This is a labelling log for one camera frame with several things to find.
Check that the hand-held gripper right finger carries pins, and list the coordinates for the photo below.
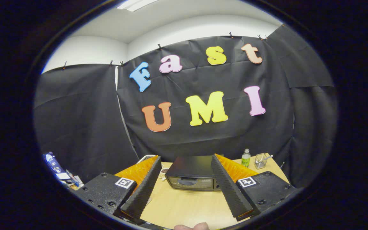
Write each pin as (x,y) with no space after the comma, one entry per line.
(230,195)

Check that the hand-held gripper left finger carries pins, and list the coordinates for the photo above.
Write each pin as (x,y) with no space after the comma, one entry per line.
(142,195)

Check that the black toaster oven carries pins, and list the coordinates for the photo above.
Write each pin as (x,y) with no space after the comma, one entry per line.
(190,169)

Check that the white bread toaster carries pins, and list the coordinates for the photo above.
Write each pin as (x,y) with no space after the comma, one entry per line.
(145,158)

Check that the green label plastic bottle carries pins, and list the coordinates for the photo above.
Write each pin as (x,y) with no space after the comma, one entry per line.
(246,159)

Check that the silver spoon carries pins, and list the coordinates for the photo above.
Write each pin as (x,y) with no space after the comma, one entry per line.
(268,157)

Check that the black backdrop cloth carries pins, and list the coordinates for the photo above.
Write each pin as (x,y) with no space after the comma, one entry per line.
(85,127)

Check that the blue printed packaging clutter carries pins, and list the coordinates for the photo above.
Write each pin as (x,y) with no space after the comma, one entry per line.
(54,166)

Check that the row of cloth clips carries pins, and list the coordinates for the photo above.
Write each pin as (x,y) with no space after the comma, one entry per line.
(159,47)

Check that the ceiling light panel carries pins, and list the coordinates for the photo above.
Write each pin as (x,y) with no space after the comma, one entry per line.
(136,4)

